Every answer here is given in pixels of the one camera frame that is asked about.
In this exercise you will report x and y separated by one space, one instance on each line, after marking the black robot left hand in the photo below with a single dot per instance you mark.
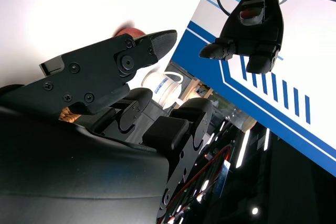
257 32

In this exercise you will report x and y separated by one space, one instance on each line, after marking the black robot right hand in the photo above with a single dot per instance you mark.
78 161

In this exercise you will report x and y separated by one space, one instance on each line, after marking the red apple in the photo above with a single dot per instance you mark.
131 32

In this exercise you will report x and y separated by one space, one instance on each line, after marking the white lidded ceramic mug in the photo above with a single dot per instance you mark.
164 87

